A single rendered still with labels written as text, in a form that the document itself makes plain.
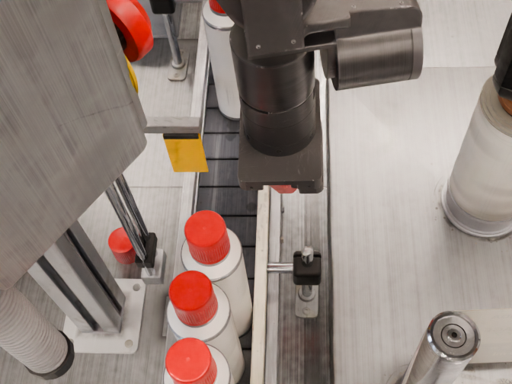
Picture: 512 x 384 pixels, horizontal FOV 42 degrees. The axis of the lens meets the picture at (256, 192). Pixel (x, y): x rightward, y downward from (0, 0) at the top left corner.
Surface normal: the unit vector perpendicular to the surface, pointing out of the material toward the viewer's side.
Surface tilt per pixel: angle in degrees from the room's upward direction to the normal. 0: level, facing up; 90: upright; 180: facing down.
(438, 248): 0
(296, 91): 89
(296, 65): 89
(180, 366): 2
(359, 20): 81
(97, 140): 90
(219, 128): 0
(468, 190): 89
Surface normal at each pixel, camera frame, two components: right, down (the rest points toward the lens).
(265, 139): -0.33, 0.83
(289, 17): 0.10, 0.76
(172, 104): -0.06, -0.51
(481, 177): -0.72, 0.62
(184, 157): -0.04, 0.86
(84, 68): 0.79, 0.50
